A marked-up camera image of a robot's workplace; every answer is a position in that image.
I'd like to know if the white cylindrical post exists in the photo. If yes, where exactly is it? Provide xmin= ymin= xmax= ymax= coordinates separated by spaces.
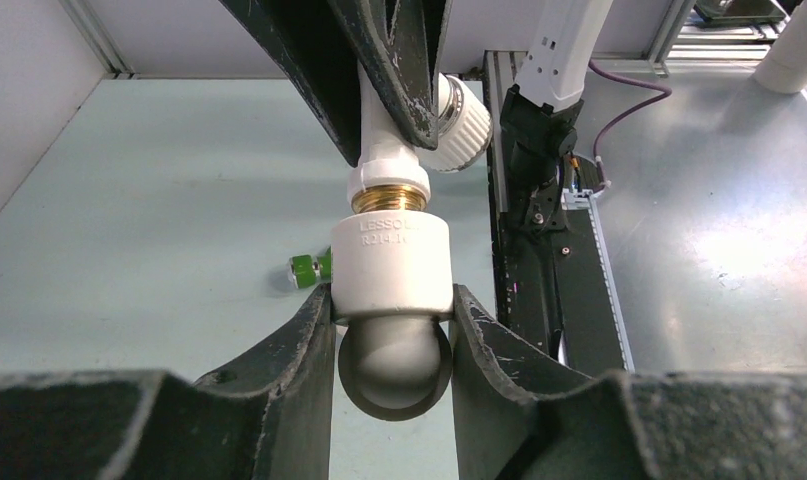
xmin=753 ymin=1 xmax=807 ymax=94

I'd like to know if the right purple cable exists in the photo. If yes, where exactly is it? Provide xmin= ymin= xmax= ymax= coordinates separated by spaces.
xmin=568 ymin=59 xmax=673 ymax=197

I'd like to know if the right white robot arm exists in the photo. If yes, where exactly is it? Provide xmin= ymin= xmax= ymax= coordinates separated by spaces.
xmin=225 ymin=1 xmax=610 ymax=233

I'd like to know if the white elbow fitting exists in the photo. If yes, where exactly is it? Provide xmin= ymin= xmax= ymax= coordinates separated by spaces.
xmin=331 ymin=210 xmax=454 ymax=422

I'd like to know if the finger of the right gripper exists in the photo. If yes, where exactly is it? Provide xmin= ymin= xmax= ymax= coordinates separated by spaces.
xmin=329 ymin=0 xmax=451 ymax=150
xmin=221 ymin=0 xmax=361 ymax=166

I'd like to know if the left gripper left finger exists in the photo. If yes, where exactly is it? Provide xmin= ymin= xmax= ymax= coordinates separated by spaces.
xmin=194 ymin=285 xmax=336 ymax=479

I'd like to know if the green plastic faucet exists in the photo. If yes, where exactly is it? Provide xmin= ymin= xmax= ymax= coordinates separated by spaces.
xmin=288 ymin=247 xmax=332 ymax=289

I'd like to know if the white plastic faucet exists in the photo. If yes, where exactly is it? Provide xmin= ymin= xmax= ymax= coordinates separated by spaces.
xmin=347 ymin=67 xmax=493 ymax=214

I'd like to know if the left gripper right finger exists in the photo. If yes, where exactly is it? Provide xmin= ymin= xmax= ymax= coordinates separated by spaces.
xmin=451 ymin=284 xmax=591 ymax=479

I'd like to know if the grey cable duct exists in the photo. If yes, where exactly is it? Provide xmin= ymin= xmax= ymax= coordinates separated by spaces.
xmin=557 ymin=190 xmax=635 ymax=376

